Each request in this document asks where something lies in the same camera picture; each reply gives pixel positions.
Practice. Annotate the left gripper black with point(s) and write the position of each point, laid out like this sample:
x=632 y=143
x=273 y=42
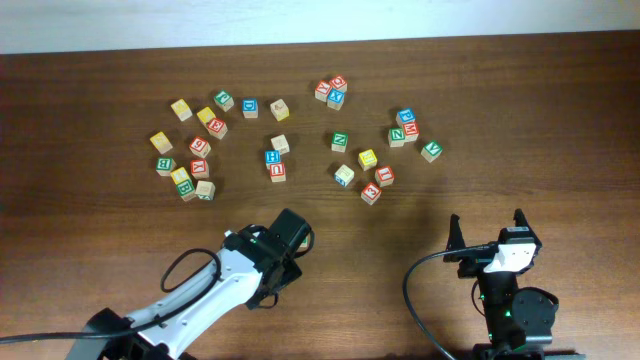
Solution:
x=282 y=276

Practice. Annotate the blue block D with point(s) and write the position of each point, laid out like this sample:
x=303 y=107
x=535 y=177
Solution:
x=250 y=108

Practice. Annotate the wooden block yellow side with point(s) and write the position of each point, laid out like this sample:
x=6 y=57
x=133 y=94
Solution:
x=279 y=110

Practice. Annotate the red block Y top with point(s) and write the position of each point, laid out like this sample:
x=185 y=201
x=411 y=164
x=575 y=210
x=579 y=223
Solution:
x=322 y=90

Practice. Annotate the red block M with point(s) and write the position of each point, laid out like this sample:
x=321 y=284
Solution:
x=411 y=131

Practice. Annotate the green block n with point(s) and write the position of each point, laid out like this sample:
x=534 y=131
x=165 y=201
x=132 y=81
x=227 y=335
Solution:
x=339 y=142
x=396 y=137

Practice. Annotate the red block E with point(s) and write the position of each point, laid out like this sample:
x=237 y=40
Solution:
x=217 y=128

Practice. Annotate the yellow block beside E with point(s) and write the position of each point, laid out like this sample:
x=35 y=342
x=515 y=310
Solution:
x=206 y=115

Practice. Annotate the wooden block blue side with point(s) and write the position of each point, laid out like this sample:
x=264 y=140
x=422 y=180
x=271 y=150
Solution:
x=344 y=175

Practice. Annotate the plain wooden block centre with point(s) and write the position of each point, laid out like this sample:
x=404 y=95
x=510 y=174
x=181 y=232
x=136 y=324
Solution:
x=280 y=144

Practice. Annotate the green block N centre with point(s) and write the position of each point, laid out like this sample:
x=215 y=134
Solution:
x=339 y=142

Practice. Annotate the green block B left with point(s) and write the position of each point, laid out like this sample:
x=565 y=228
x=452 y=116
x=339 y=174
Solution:
x=164 y=166

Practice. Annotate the green block b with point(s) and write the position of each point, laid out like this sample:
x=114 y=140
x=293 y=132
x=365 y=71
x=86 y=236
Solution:
x=186 y=190
x=164 y=166

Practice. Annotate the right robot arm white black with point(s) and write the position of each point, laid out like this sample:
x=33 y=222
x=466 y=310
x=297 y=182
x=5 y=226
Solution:
x=519 y=320

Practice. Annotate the red block y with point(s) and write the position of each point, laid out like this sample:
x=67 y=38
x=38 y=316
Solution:
x=199 y=169
x=322 y=90

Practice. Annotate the red block 3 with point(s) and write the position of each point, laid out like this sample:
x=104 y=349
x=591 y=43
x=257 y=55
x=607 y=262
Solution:
x=371 y=193

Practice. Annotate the green block P top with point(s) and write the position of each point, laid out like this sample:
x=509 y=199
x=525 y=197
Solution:
x=224 y=100

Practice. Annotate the green block B lower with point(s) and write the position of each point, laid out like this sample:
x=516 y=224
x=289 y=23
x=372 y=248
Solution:
x=186 y=190

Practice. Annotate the yellow block E centre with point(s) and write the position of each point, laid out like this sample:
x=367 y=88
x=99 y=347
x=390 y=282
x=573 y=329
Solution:
x=367 y=159

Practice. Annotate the blue block P right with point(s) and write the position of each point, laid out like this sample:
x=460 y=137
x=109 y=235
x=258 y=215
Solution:
x=405 y=116

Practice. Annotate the green block V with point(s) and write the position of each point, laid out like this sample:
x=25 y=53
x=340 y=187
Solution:
x=431 y=151

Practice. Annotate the red block Y left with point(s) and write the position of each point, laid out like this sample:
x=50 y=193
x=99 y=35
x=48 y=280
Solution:
x=199 y=169

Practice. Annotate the red block Q top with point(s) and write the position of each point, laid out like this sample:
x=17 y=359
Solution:
x=339 y=83

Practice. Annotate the yellow block lower left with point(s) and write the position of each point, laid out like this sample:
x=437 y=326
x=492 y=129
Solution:
x=180 y=175

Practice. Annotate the yellow block left edge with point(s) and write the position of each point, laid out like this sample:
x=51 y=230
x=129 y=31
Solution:
x=161 y=142

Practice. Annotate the red block 6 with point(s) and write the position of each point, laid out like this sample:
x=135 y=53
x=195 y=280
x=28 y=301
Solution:
x=200 y=147

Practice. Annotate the red block I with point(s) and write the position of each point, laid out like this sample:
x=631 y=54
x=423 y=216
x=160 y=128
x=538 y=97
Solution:
x=384 y=176

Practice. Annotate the yellow block far left top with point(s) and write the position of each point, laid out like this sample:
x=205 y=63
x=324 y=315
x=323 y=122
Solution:
x=181 y=110

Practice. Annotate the green block N right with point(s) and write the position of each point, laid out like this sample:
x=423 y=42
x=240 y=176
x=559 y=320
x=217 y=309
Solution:
x=396 y=137

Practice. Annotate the blue block X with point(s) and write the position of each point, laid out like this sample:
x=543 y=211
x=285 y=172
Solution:
x=335 y=99

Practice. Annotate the blue block H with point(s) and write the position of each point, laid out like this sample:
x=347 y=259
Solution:
x=272 y=157

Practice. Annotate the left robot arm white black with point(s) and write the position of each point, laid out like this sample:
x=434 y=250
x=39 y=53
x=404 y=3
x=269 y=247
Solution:
x=253 y=264

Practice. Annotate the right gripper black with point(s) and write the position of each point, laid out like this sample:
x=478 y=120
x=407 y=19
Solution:
x=470 y=264

